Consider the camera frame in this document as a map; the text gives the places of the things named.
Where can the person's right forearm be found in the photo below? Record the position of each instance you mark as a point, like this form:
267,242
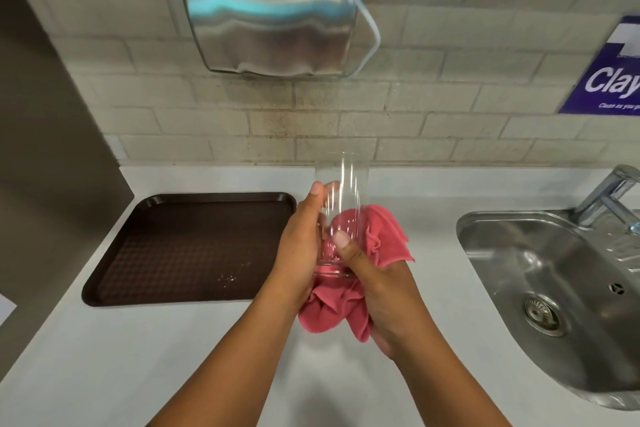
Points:
445,381

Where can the grey cabinet panel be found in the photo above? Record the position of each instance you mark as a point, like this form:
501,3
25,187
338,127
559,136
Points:
45,151

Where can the person's right hand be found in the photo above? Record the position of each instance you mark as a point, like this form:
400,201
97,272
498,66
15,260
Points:
382,291

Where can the person's left thumb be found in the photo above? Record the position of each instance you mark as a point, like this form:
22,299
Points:
315,197

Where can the pink microfibre cloth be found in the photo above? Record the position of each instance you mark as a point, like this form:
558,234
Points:
350,271

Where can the person's left hand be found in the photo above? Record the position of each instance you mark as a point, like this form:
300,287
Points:
296,246

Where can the sink drain strainer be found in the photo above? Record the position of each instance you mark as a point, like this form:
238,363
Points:
541,313

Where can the brown plastic tray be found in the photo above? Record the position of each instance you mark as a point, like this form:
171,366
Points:
190,249

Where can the stainless steel wall dispenser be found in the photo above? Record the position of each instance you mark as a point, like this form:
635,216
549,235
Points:
272,16

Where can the stainless steel sink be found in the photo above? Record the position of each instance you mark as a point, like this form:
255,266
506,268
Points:
555,291

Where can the person's right thumb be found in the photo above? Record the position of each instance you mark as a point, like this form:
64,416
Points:
346,247

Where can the purple wall sign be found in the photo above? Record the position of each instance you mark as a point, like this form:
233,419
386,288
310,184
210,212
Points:
607,71

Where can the chrome tap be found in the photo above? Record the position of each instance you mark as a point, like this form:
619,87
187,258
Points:
607,196

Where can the clear drinking glass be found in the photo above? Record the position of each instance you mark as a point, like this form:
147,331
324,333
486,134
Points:
341,211

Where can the person's left forearm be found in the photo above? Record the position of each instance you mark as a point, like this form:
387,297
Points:
220,361

